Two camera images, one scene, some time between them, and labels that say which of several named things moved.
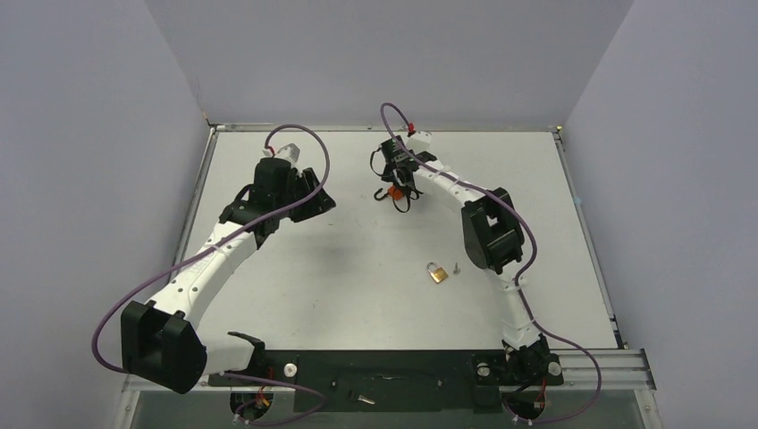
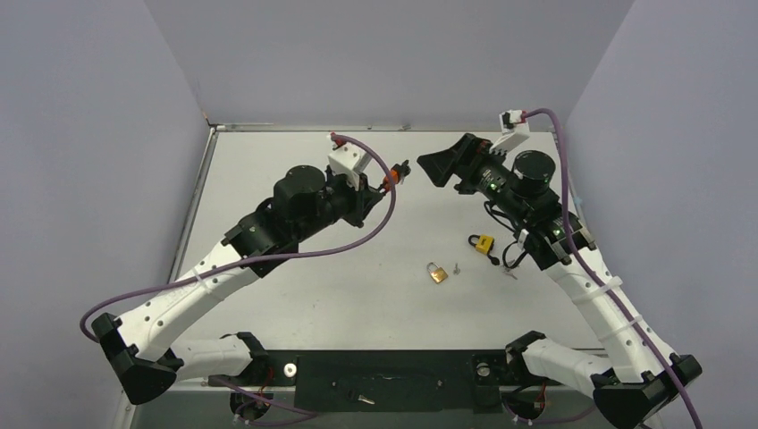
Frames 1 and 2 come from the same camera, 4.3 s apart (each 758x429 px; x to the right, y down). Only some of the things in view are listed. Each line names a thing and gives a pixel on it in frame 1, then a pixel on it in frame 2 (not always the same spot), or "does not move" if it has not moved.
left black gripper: [316, 205] -> [362, 201]
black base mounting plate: [393, 381] does not move
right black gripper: [397, 177] -> [465, 164]
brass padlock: [437, 273] does not move
